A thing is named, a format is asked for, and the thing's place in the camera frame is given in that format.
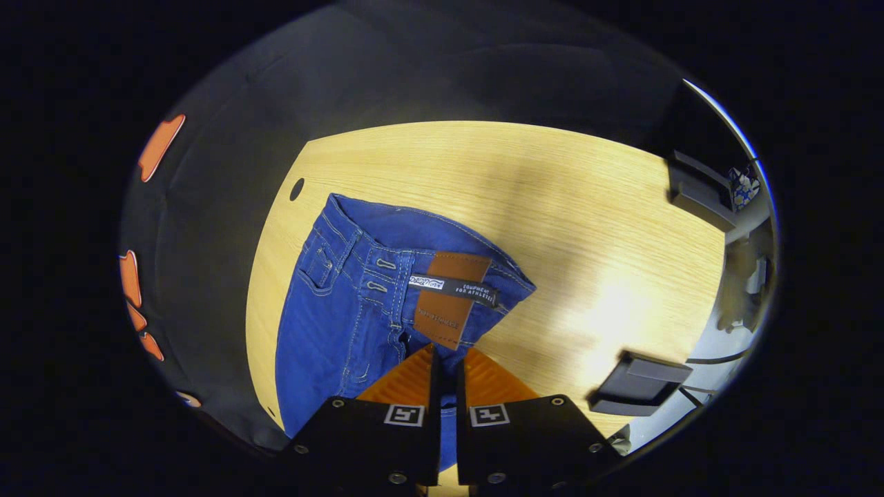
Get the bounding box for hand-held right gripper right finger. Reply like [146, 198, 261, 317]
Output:
[456, 347, 622, 487]

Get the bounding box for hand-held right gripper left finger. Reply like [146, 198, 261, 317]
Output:
[276, 344, 443, 487]

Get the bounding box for blue denim jeans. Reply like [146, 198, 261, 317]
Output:
[275, 193, 537, 474]

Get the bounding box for black flat block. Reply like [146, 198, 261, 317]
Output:
[587, 351, 693, 417]

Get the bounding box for grey machine part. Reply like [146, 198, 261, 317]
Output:
[717, 235, 773, 333]

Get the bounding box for black backdrop cloth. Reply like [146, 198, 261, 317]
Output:
[117, 0, 698, 449]

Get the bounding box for blue white patterned object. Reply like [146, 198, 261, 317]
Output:
[731, 166, 762, 210]

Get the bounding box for black cable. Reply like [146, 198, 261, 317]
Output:
[680, 349, 752, 408]

